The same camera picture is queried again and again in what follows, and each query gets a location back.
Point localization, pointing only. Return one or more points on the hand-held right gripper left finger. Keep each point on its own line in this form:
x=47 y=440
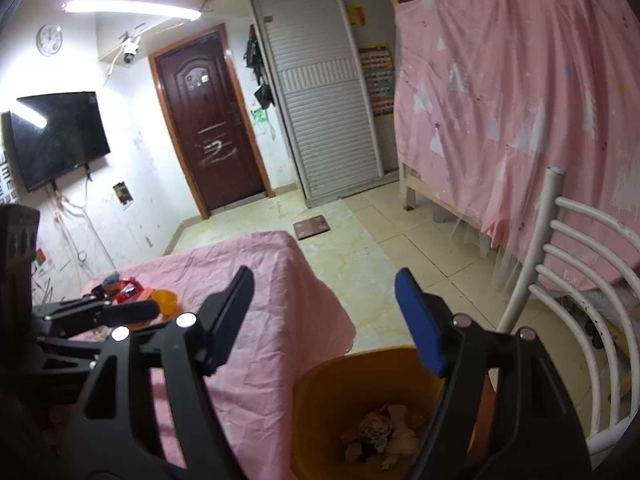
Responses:
x=225 y=320

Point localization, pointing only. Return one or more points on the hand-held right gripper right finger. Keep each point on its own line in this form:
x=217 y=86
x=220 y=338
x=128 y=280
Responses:
x=420 y=320

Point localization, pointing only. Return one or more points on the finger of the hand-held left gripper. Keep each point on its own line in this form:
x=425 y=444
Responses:
x=130 y=312
x=65 y=360

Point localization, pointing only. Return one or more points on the yellow plastic cup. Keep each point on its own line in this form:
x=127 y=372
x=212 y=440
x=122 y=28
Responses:
x=166 y=302

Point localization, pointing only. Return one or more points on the yellow plastic bin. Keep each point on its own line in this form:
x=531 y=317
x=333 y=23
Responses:
x=320 y=410

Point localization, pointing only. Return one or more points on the red snack packet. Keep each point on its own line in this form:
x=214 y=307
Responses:
x=125 y=290

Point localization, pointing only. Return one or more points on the colourful striped sock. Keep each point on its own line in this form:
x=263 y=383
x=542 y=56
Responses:
x=111 y=279

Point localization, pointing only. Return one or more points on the pink bedsheet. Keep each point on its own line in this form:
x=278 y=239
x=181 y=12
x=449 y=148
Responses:
x=280 y=310

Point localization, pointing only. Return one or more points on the eye chart poster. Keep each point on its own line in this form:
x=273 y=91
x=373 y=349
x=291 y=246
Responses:
x=6 y=192

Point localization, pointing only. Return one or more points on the crumpled paper scraps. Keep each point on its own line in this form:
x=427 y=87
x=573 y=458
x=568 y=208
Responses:
x=385 y=430

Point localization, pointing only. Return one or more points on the maroon square floor mat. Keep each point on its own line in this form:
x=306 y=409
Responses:
x=312 y=227

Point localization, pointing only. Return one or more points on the white metal chair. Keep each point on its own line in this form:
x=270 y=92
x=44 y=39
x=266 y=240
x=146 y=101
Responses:
x=550 y=260

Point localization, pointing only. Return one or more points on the dark brown door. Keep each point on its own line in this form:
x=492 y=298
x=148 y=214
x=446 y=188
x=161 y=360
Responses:
x=210 y=125

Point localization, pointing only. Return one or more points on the small black hanging bag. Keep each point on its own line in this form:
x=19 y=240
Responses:
x=262 y=96

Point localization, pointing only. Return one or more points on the white slatted wardrobe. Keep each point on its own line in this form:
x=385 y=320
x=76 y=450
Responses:
x=320 y=110

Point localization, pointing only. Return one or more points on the pink printed bed curtain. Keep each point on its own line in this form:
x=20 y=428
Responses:
x=525 y=110

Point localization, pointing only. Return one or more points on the colourful chart poster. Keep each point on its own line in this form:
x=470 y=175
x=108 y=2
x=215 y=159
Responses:
x=377 y=80

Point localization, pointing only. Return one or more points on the ceiling light tube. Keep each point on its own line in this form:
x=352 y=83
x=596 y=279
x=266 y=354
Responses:
x=130 y=8

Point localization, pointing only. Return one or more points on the yellow wardrobe sticker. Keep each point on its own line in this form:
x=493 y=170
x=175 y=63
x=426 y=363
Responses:
x=356 y=16

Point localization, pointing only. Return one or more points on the small yellow black wall picture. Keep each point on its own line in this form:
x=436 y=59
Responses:
x=122 y=194

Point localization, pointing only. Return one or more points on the wall mounted television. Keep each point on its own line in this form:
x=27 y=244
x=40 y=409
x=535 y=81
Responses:
x=57 y=137

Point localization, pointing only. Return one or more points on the round wall clock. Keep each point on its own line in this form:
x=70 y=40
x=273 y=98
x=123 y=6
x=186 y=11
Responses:
x=49 y=40

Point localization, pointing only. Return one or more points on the white security camera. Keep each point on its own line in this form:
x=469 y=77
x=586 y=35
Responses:
x=130 y=52

